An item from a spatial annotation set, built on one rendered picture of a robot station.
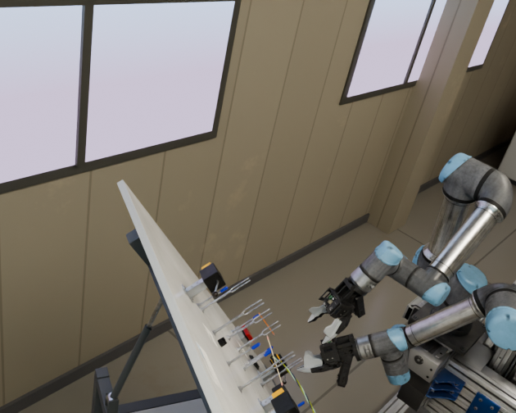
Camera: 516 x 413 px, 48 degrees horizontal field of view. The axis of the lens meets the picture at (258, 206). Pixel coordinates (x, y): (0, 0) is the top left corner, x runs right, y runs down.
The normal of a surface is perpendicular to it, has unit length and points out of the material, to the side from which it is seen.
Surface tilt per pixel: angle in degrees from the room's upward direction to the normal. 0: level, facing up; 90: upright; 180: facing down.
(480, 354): 0
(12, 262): 90
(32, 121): 90
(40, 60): 90
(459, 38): 90
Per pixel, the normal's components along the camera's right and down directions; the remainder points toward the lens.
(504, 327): -0.40, 0.36
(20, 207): 0.73, 0.47
